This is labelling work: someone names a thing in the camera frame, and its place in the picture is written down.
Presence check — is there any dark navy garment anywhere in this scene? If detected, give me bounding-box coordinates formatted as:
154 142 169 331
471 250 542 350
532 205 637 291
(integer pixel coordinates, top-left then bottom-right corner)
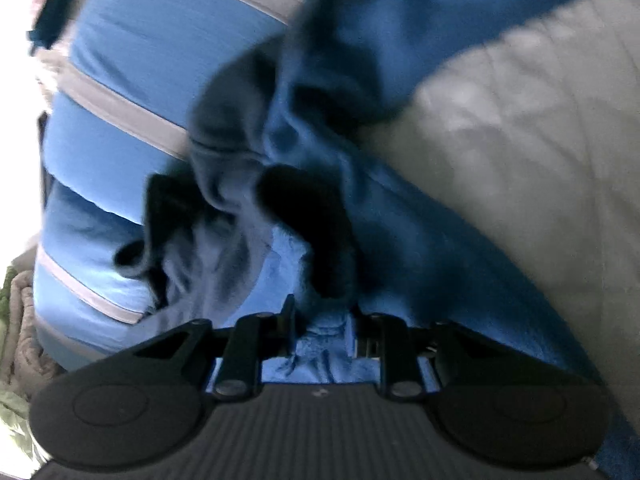
114 172 173 286

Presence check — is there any blue garment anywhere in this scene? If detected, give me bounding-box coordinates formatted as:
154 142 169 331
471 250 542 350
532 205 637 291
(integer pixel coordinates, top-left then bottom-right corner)
145 0 638 461

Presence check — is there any green blanket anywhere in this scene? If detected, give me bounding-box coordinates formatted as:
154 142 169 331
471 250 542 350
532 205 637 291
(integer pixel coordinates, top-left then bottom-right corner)
0 265 38 461

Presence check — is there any grey quilted bed cover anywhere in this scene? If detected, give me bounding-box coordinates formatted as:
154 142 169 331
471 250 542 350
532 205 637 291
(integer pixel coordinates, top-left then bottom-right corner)
360 0 640 421

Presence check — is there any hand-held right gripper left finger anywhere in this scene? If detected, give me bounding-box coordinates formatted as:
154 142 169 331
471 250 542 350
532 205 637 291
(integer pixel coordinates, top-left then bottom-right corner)
131 294 297 403

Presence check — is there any blue pillow with grey stripes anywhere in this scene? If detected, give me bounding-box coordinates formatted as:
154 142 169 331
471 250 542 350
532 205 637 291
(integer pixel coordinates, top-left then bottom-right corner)
40 0 306 181
32 170 168 366

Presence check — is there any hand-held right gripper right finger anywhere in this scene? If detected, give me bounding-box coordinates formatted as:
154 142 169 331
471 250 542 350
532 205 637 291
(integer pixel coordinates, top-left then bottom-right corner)
349 309 507 404

